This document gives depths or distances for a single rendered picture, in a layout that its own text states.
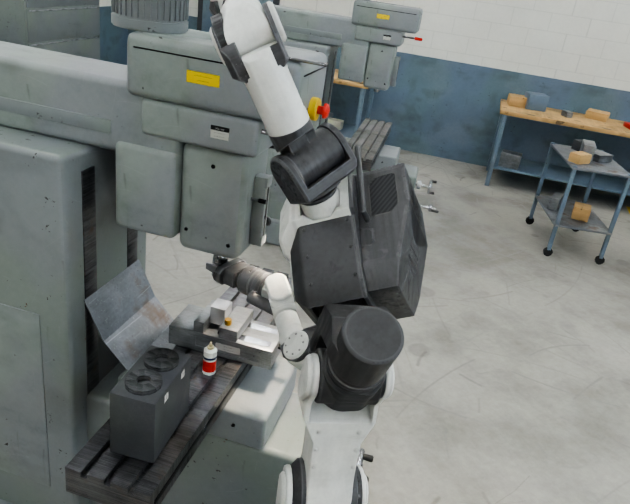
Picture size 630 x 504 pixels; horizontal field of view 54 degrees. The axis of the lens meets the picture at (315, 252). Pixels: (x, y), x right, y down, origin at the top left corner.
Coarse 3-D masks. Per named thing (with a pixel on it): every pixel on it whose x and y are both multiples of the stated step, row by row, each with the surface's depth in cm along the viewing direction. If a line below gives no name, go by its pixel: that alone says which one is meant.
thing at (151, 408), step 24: (144, 360) 160; (168, 360) 161; (120, 384) 152; (144, 384) 152; (168, 384) 155; (120, 408) 150; (144, 408) 149; (168, 408) 157; (120, 432) 154; (144, 432) 152; (168, 432) 161; (144, 456) 155
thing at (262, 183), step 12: (264, 180) 173; (264, 192) 175; (252, 204) 177; (264, 204) 176; (252, 216) 179; (264, 216) 179; (252, 228) 180; (264, 228) 181; (252, 240) 182; (264, 240) 184
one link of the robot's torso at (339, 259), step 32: (352, 192) 134; (384, 192) 135; (288, 224) 134; (320, 224) 133; (352, 224) 130; (384, 224) 130; (416, 224) 137; (288, 256) 138; (320, 256) 130; (352, 256) 128; (384, 256) 127; (416, 256) 138; (320, 288) 128; (352, 288) 126; (384, 288) 126; (416, 288) 138
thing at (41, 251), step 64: (0, 128) 179; (0, 192) 173; (64, 192) 169; (0, 256) 182; (64, 256) 176; (128, 256) 210; (0, 320) 192; (64, 320) 185; (0, 384) 203; (64, 384) 196; (0, 448) 216; (64, 448) 207
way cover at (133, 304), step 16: (128, 272) 211; (144, 272) 219; (112, 288) 202; (128, 288) 209; (144, 288) 217; (112, 304) 201; (128, 304) 208; (144, 304) 215; (160, 304) 222; (96, 320) 192; (112, 320) 199; (128, 320) 206; (144, 320) 212; (160, 320) 218; (112, 336) 197; (128, 336) 203; (144, 336) 208; (160, 336) 214; (112, 352) 194; (128, 352) 199; (128, 368) 196
